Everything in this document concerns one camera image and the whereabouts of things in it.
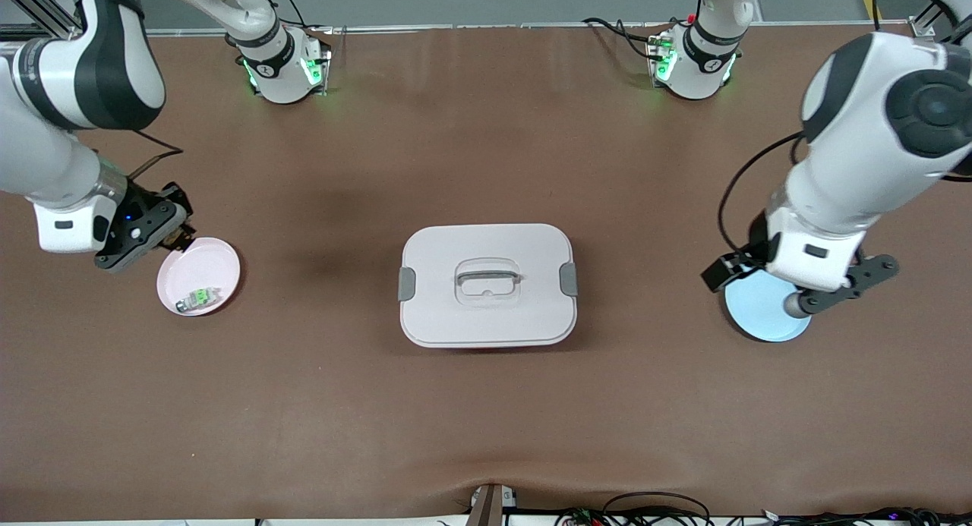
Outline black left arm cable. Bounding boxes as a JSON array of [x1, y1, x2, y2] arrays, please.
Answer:
[[717, 130, 807, 258]]

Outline metal table edge bracket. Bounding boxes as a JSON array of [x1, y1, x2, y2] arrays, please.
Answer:
[[465, 483, 519, 526]]

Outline black left arm base cables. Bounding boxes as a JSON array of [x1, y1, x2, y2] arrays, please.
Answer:
[[582, 16, 663, 61]]

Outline pink round plate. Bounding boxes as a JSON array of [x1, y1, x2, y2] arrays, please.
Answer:
[[156, 237, 242, 317]]

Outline brown table mat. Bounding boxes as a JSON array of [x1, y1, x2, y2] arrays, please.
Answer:
[[0, 24, 972, 522]]

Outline blue round plate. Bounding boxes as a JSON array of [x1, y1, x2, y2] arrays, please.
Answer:
[[724, 265, 814, 343]]

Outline black looped cable bundle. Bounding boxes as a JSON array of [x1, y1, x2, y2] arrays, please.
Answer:
[[553, 491, 715, 526]]

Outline green and clear switch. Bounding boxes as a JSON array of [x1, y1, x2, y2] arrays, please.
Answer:
[[175, 286, 222, 315]]

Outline pink box with white lid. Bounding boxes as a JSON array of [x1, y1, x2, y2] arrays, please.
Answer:
[[398, 223, 579, 349]]

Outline aluminium frame post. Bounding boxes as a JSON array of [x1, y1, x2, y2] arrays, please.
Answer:
[[0, 0, 77, 47], [910, 1, 959, 39]]

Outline black right arm base cable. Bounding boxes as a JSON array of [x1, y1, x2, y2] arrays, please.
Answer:
[[279, 0, 335, 38]]

